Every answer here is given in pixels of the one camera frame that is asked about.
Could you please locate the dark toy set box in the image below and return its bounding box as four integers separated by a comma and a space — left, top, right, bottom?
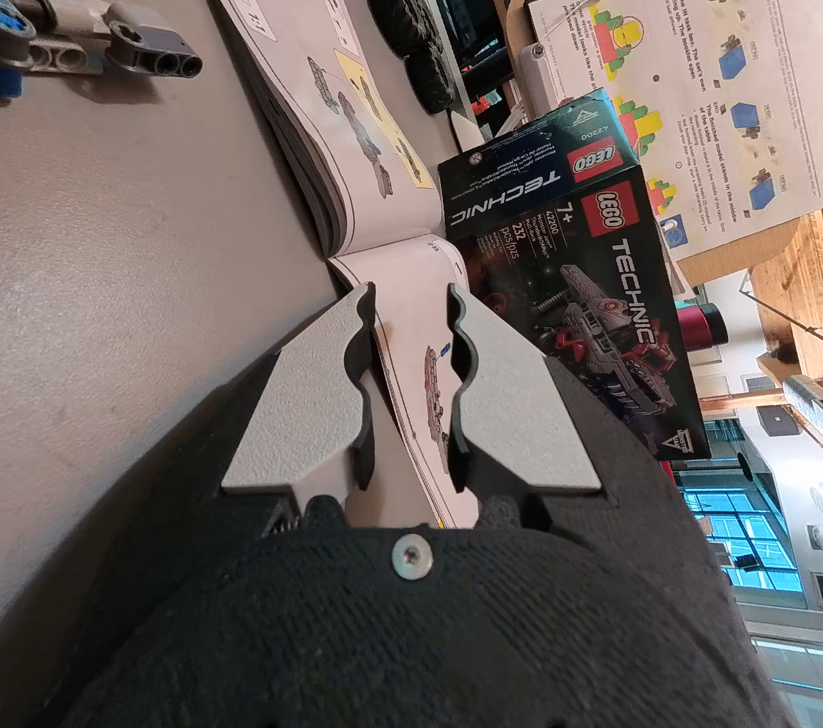
437, 88, 713, 462

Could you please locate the dark shelf rack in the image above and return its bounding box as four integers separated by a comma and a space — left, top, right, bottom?
392, 0, 515, 118

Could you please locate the white plastic piece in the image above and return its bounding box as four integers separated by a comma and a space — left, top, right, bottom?
449, 110, 484, 153

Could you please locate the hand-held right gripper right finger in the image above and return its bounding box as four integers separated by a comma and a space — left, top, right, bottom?
445, 283, 607, 524

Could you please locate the silver foil duct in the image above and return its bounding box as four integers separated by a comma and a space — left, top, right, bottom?
783, 373, 823, 443

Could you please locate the red tumbler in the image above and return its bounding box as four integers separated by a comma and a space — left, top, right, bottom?
672, 302, 729, 354

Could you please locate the instruction booklet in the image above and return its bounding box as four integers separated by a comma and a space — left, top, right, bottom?
174, 0, 480, 531

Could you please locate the grey brick assembly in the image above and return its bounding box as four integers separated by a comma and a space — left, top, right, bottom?
0, 0, 203, 99

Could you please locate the grey desk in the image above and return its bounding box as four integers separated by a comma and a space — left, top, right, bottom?
0, 0, 483, 620

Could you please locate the white plastic mount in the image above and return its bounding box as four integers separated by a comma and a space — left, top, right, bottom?
520, 42, 570, 115

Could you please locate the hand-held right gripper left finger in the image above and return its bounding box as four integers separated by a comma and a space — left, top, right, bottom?
220, 282, 378, 518

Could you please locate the wooden backing board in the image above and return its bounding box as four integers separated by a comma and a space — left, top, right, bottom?
506, 0, 817, 287

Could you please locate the black square box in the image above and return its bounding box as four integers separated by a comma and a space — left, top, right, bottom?
757, 405, 801, 436

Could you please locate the large paned window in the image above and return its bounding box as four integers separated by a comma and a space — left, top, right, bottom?
682, 471, 811, 610

